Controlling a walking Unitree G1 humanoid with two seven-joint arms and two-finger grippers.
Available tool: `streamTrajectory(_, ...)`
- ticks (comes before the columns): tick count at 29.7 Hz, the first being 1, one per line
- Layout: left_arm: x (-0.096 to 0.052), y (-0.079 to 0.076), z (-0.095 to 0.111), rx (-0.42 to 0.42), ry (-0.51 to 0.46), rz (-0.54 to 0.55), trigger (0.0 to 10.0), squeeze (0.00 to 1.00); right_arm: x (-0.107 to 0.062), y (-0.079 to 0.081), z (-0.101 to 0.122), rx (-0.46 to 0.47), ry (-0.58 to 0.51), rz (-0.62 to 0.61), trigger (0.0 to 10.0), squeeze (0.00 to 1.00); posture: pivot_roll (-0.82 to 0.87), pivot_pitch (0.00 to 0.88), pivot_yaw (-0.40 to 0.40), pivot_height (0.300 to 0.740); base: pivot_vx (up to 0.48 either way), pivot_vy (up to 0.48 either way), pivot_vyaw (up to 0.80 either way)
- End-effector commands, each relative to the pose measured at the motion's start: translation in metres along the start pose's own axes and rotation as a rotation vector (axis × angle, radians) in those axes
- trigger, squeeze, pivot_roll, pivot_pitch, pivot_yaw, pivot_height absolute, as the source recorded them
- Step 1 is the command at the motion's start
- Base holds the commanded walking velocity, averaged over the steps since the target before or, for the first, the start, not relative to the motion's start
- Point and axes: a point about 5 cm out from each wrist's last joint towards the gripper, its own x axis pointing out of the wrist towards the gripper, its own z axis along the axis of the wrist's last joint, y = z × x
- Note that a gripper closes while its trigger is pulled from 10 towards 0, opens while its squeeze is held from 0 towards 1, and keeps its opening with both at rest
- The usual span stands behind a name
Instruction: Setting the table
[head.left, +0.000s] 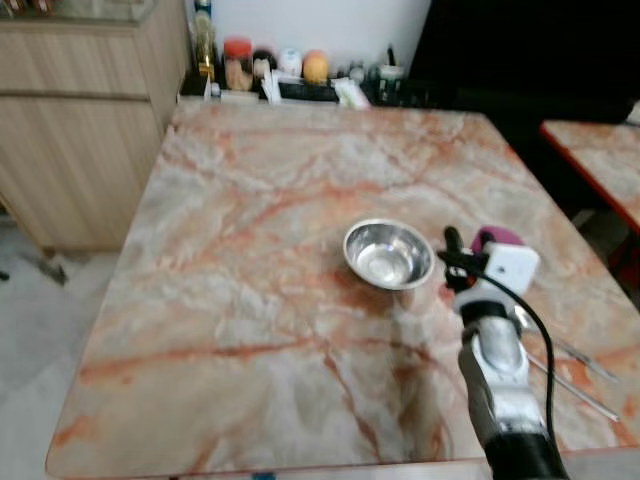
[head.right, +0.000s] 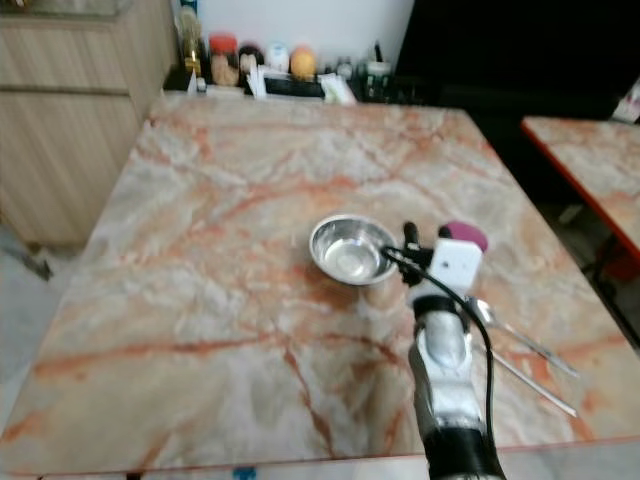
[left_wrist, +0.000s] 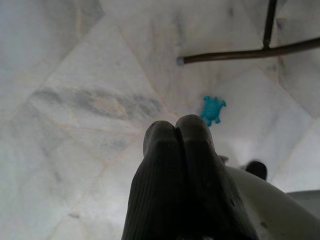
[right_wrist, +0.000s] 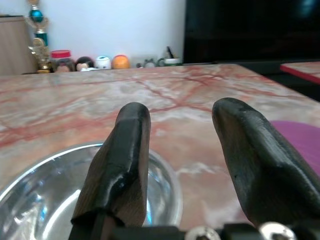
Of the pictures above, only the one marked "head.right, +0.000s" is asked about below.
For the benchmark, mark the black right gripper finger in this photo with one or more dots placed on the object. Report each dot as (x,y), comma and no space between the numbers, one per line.
(412,240)

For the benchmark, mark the purple plastic cup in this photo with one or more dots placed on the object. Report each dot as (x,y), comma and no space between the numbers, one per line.
(464,234)

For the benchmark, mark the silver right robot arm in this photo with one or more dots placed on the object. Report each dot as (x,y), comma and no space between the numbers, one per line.
(445,360)

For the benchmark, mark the stainless steel bowl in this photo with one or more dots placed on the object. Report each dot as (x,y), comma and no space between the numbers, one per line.
(353,250)

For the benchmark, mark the metal spoon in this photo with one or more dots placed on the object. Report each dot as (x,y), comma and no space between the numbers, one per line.
(525,343)

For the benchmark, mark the white green packet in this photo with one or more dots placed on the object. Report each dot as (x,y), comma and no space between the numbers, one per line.
(339,89)

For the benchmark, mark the small white lid jar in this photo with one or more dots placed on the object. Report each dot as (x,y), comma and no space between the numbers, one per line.
(377,73)

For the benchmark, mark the metal fork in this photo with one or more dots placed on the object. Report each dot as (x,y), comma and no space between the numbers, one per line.
(540,390)

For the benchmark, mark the flat black tray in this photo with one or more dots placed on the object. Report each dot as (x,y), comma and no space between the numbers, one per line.
(295,87)

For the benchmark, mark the orange round figurine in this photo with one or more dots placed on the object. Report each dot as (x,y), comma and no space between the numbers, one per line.
(302,63)

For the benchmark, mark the small white card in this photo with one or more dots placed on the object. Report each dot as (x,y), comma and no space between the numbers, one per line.
(257,84)

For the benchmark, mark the black television screen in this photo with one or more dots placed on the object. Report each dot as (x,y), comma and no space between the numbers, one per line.
(510,40)

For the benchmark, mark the white round figurine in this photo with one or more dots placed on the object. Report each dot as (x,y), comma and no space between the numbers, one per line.
(277,57)

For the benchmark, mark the dark round figurine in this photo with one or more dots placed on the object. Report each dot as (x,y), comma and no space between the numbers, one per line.
(250,58)

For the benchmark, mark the red lid snack jar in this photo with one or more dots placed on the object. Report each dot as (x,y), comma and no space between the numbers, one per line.
(223,62)

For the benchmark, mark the light wooden cabinet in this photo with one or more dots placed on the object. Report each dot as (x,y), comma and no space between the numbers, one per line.
(80,120)

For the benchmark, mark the tall yellow oil bottle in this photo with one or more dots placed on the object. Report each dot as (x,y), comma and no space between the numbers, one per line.
(188,45)

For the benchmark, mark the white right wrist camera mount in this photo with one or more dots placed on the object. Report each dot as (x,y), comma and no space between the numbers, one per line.
(458,265)

